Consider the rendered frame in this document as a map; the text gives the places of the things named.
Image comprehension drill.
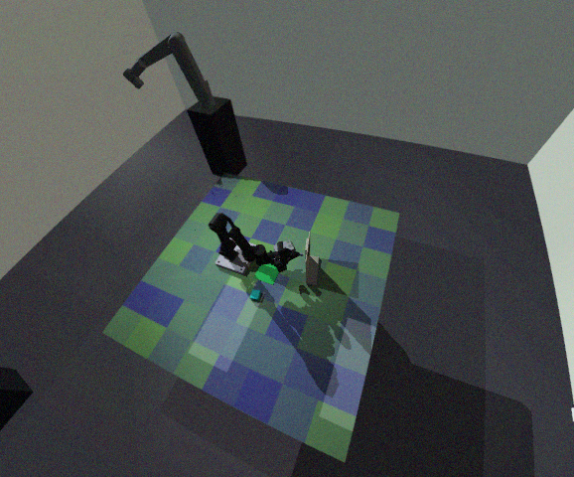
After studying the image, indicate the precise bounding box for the green square patch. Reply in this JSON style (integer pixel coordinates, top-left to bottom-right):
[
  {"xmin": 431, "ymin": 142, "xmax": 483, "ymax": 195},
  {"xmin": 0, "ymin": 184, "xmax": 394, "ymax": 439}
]
[{"xmin": 253, "ymin": 263, "xmax": 279, "ymax": 285}]

